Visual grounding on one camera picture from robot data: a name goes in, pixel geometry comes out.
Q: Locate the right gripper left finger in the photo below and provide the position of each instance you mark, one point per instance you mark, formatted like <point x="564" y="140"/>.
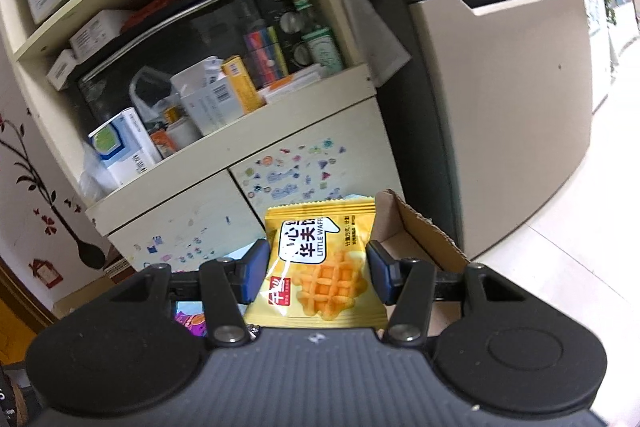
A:
<point x="225" y="284"/>

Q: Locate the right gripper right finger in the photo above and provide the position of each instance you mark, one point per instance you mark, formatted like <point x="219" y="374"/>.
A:
<point x="407" y="285"/>

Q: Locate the purple noodle snack bag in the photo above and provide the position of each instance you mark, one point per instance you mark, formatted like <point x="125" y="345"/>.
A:
<point x="194" y="323"/>

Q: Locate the yellow waffle packet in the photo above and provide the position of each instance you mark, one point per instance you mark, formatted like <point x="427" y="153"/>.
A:
<point x="317" y="276"/>

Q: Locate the cardboard milk box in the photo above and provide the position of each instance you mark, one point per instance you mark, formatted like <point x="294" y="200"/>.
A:
<point x="404" y="233"/>

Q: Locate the red brown carton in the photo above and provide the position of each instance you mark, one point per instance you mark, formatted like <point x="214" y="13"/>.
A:
<point x="117" y="268"/>

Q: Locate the white blue medicine box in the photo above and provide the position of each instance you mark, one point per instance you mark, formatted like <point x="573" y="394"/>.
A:
<point x="124" y="147"/>

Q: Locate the beige refrigerator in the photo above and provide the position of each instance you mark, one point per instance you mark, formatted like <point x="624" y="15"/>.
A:
<point x="492" y="112"/>

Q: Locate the cream cabinet with stickers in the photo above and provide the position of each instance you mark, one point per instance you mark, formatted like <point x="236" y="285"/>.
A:
<point x="251" y="104"/>

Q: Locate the red house switch sticker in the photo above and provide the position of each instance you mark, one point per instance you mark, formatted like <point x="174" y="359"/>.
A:
<point x="44" y="271"/>

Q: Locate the wooden door frame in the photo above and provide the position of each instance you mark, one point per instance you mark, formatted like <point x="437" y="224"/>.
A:
<point x="22" y="302"/>

